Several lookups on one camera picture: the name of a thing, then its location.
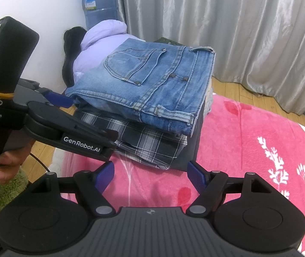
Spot pink floral blanket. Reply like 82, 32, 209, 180
61, 93, 305, 257

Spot person's left hand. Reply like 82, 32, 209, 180
0, 127, 36, 185

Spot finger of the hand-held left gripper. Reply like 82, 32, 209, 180
36, 84, 74, 108
24, 100, 120, 163

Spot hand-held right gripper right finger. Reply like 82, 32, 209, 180
187, 160, 272, 218

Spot lavender puffer jacket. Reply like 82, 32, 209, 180
72, 19, 145, 89

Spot black folded garment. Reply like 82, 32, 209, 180
166, 80, 213, 172

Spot grey curtain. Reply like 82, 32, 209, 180
100, 0, 305, 113

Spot grey plaid shirt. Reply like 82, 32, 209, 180
73, 107, 188, 170

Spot blue denim jeans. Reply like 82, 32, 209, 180
65, 38, 216, 138

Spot dark green box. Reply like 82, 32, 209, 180
152, 37, 188, 48

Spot grey cloth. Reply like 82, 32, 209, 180
203, 87, 214, 116

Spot green fuzzy cloth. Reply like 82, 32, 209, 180
0, 165, 35, 245

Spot blue water jug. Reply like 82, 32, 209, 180
81, 0, 120, 31

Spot black furry cloth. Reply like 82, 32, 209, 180
62, 26, 89, 88

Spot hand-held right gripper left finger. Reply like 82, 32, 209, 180
32, 161, 115, 217

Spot black cable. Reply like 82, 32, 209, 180
29, 152, 50, 174

